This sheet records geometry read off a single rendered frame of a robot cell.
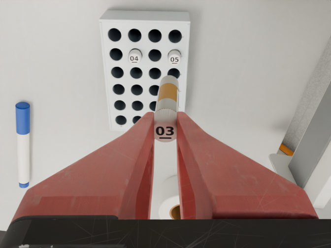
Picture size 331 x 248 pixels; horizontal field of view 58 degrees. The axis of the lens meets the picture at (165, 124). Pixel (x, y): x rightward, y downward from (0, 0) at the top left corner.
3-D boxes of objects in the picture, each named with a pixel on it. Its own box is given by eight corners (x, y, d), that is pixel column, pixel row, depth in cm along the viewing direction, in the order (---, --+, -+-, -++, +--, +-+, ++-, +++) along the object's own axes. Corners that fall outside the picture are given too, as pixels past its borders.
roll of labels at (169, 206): (161, 172, 42) (160, 193, 39) (210, 176, 43) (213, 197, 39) (157, 205, 46) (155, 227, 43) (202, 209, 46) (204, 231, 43)
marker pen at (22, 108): (31, 182, 44) (27, 190, 43) (20, 180, 44) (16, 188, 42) (32, 103, 37) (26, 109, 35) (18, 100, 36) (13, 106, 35)
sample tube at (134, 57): (145, 49, 32) (141, 65, 28) (133, 49, 32) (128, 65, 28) (144, 38, 32) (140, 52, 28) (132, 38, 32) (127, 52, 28)
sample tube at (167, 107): (180, 93, 17) (179, 144, 13) (158, 93, 17) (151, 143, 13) (180, 73, 16) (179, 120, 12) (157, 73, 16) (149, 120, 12)
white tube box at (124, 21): (182, 115, 37) (183, 133, 34) (115, 113, 37) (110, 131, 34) (188, 11, 30) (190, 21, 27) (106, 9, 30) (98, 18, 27)
